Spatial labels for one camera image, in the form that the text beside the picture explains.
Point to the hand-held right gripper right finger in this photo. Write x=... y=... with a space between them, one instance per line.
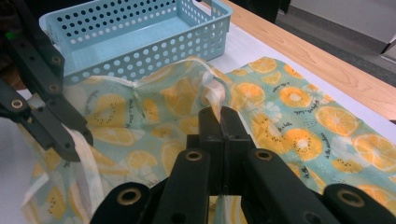
x=233 y=140

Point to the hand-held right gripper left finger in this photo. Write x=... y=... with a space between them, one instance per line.
x=214 y=140

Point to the orange slice print fabric bag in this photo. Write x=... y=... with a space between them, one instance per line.
x=295 y=96

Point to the light blue perforated plastic basket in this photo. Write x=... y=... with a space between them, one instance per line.
x=134 y=40

